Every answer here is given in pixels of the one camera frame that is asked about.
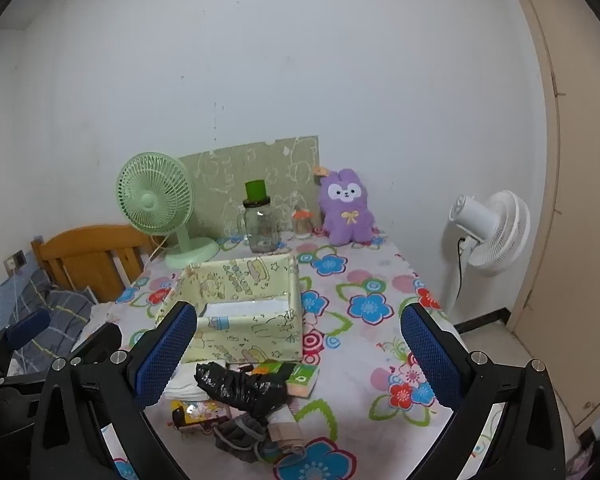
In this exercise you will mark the white folded tissue pack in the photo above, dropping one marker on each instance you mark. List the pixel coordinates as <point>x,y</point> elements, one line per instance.
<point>187,385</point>

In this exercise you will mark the white standing fan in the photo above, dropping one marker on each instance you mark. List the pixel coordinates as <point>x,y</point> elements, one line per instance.
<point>500,230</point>

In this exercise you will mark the orange green packet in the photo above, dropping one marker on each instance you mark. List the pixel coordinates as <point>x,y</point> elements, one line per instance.
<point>267,368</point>

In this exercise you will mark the beige wardrobe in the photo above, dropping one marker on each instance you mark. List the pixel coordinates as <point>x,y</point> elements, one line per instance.
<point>580,210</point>

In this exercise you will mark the floral tablecloth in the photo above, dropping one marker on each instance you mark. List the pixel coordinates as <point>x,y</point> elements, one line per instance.
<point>360,335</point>

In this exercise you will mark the cotton swab jar orange lid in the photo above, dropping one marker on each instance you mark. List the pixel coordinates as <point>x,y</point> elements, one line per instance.
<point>302,225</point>

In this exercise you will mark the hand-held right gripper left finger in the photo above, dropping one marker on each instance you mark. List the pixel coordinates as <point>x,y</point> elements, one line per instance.
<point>165,355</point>

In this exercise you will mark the glass jar with green lid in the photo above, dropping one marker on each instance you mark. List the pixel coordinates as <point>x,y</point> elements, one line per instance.
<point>260,227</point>

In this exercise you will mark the purple plush bunny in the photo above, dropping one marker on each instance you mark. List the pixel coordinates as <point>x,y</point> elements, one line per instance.
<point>347,210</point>

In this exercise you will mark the green desk fan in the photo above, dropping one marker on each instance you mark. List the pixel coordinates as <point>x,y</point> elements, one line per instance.
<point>150,200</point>

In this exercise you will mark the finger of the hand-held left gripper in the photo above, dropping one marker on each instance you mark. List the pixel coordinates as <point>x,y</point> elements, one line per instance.
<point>30,325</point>
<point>100,340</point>

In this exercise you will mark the wall socket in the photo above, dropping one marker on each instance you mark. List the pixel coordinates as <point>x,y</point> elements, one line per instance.
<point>15,260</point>

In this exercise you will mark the yellow-green printed storage box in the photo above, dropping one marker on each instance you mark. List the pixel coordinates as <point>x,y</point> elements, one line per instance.
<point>250,275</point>

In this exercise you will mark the wooden bed headboard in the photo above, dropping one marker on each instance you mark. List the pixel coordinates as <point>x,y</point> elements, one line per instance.
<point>90,255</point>

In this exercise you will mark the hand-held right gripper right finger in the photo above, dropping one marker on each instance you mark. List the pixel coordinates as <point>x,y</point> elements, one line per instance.
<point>430,355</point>

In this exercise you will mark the green printed cardboard sheet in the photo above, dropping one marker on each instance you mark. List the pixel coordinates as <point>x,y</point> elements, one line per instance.
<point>280,170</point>

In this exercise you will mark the black plastic bag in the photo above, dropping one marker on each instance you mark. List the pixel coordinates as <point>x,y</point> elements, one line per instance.
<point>240,390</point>

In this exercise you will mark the green tissue packet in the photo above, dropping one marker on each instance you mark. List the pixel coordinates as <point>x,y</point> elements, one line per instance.
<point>302,380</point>

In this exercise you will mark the grey plaid pillow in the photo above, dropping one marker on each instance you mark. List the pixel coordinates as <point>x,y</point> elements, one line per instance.
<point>55,320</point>

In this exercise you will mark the cartoon printed packet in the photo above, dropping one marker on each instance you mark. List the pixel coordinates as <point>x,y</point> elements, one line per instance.
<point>200,412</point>

